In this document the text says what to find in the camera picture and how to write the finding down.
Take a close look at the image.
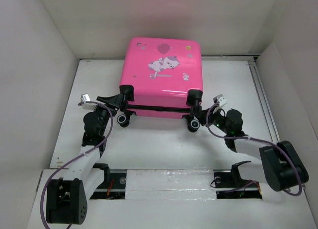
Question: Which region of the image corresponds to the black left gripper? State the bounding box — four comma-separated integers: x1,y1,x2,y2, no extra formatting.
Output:
92,94,122,136

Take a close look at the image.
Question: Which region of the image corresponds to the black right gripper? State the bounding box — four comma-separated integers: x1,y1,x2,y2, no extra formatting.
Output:
193,104,231,135

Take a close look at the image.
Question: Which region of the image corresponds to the pink suitcase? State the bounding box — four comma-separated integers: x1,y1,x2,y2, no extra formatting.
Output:
117,37,203,132

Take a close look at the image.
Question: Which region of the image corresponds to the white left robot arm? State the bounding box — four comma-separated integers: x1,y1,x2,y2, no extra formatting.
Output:
40,93,124,228

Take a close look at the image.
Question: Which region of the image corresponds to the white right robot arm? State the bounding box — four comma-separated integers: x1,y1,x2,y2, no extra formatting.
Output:
196,105,309,196

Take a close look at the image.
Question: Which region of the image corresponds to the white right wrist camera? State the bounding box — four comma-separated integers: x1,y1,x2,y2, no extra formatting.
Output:
213,94,227,107

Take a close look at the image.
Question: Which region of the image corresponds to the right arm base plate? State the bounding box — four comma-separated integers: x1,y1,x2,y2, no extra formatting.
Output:
210,160,262,199

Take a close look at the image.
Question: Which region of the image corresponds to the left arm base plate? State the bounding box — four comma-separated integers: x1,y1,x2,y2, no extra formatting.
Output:
90,163,127,200

